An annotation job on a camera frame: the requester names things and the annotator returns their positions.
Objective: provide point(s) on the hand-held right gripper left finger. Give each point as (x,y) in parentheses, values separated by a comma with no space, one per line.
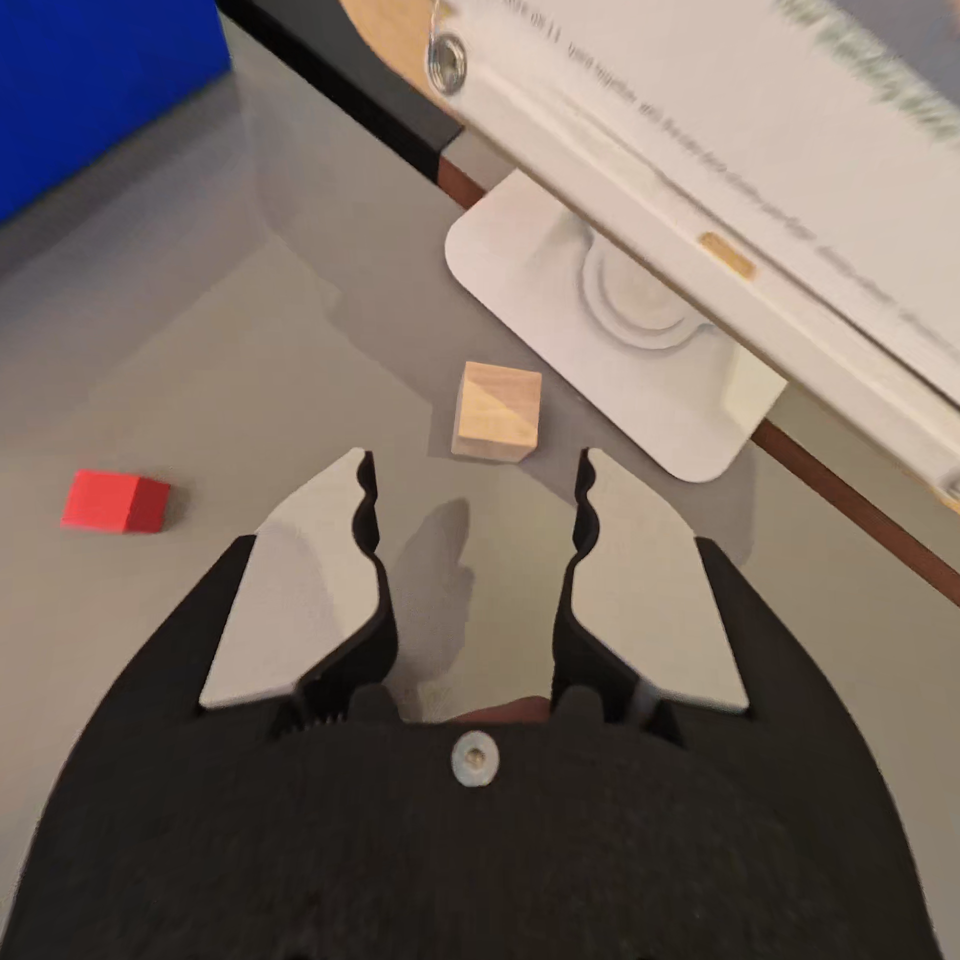
(293,600)

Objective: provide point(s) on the red wooden cube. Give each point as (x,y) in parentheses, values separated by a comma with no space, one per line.
(113,503)

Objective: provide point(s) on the white folding stand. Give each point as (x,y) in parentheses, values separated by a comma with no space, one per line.
(525,285)

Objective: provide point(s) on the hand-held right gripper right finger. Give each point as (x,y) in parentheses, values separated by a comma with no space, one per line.
(660,600)

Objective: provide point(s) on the wooden display board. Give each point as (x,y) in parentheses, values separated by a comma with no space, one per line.
(393,38)

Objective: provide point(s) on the medium wooden cube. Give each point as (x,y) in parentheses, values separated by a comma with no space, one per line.
(495,413)

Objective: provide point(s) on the white instruction sheet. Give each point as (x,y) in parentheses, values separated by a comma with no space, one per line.
(720,90)

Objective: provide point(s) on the blue plastic bin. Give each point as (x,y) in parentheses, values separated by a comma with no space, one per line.
(90,75)

